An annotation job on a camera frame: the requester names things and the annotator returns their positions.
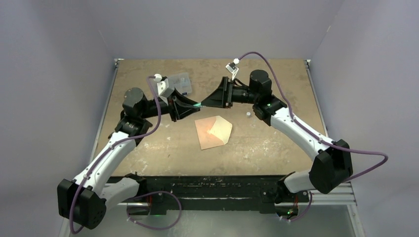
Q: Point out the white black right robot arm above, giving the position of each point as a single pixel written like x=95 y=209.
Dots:
x=332 y=164

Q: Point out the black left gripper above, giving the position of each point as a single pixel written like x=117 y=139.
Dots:
x=179 y=111

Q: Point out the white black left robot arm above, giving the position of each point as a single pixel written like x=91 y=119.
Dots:
x=85 y=199

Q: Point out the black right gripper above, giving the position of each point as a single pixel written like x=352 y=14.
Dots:
x=223 y=97

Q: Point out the aluminium frame rail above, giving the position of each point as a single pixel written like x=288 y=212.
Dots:
x=342 y=195

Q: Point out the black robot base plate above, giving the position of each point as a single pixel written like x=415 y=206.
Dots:
x=153 y=191

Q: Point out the clear plastic organizer box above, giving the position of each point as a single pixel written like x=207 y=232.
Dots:
x=182 y=83

